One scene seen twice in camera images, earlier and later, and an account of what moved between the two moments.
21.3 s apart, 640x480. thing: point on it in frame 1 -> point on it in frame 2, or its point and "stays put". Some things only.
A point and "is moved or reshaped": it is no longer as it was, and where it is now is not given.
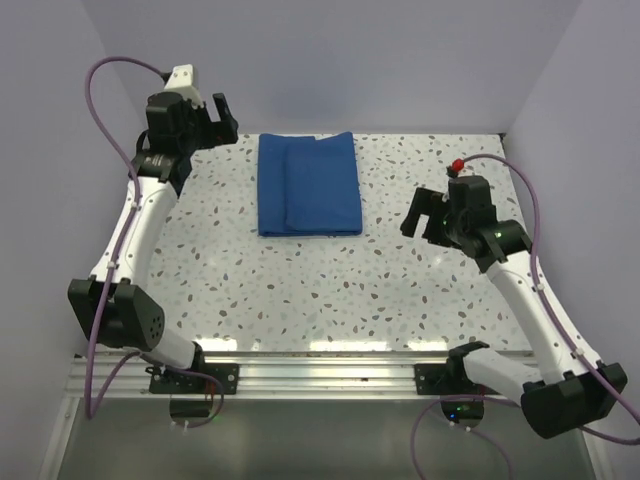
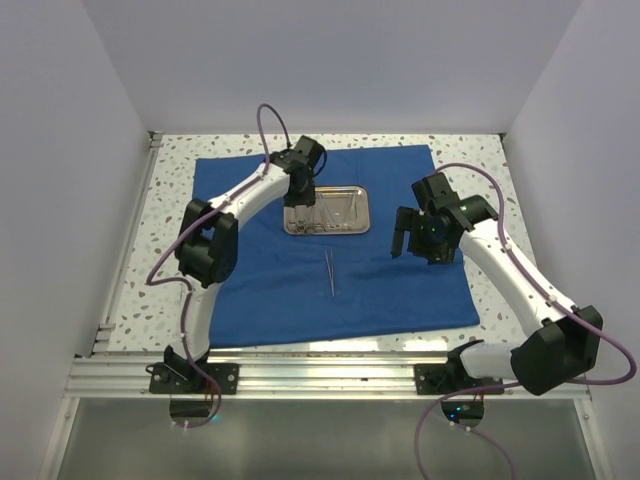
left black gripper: [223, 131] -> [307, 198]
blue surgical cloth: [307, 186] is moved or reshaped
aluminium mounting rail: [331, 374] stays put
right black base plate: [444, 379] stays put
